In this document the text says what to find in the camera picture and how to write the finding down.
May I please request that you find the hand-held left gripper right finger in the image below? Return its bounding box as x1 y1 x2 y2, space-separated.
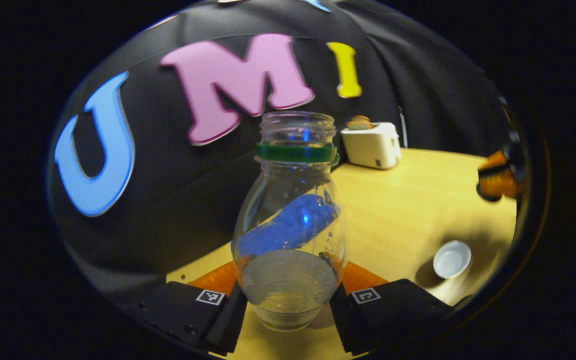
328 260 454 357

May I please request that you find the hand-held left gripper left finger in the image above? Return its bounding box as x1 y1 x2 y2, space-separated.
137 261 250 357

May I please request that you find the clear plastic water bottle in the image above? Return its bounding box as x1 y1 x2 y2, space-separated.
231 111 349 332

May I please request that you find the white teacup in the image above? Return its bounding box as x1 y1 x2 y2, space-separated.
433 240 473 280

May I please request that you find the white toaster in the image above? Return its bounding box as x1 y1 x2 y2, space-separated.
340 122 403 170

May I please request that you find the brown toast slice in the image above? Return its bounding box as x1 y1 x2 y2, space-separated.
346 115 373 131

